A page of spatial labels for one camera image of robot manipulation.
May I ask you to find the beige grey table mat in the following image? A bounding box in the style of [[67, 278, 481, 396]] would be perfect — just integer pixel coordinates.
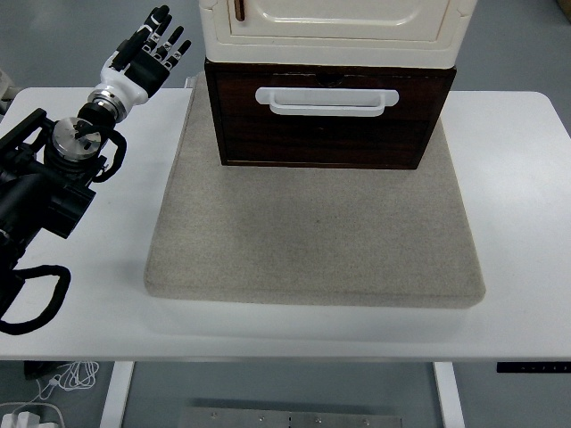
[[143, 78, 487, 309]]

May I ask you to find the dark wooden drawer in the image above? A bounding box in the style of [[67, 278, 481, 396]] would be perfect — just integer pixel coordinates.
[[212, 72, 450, 122]]

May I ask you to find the white cable on floor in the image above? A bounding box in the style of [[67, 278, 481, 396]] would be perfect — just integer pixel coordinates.
[[0, 360, 100, 414]]

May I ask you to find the dark wooden drawer housing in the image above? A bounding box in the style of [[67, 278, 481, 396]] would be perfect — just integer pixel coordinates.
[[203, 57, 459, 170]]

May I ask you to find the white table leg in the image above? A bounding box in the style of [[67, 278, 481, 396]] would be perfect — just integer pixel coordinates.
[[98, 360, 136, 428], [432, 361, 466, 428]]

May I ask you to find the black table control panel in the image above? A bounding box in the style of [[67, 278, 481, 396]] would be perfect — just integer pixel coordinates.
[[496, 361, 571, 375]]

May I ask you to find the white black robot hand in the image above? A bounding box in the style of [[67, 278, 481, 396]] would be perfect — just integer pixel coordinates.
[[98, 4, 193, 107]]

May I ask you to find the white drawer handle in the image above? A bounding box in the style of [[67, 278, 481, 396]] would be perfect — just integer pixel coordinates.
[[254, 86, 401, 118]]

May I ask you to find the grey metal plate with screws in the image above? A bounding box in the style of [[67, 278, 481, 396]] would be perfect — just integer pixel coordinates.
[[178, 406, 405, 428]]

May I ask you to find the white power adapter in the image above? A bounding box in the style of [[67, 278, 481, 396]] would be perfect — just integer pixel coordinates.
[[0, 403, 63, 428]]

